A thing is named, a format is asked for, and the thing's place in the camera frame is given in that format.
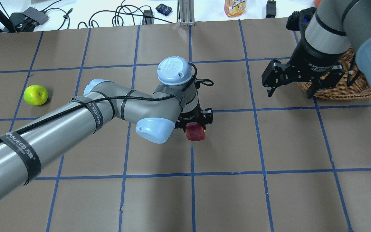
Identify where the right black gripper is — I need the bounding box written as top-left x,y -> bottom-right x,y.
262,42 -> 345,99

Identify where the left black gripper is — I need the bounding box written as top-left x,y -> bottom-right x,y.
175,103 -> 213,132

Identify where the red apple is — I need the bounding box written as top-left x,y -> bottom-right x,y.
185,122 -> 206,141

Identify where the green apple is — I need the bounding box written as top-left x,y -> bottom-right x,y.
23,85 -> 49,106

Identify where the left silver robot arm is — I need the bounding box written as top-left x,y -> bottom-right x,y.
0,57 -> 214,201

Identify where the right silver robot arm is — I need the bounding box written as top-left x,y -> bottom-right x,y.
262,0 -> 371,98

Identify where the woven wicker basket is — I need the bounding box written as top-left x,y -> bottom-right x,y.
314,47 -> 371,100

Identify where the black power adapter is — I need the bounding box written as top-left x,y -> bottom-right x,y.
265,0 -> 277,19

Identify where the yellow juice bottle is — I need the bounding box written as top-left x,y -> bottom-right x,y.
224,0 -> 247,18

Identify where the small dark blue pouch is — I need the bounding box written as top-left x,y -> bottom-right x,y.
156,4 -> 173,16

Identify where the grey usb hub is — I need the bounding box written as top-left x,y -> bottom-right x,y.
22,6 -> 49,25

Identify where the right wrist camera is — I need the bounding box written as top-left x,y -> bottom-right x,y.
286,7 -> 317,31

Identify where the aluminium frame post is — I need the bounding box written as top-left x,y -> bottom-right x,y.
177,0 -> 195,26

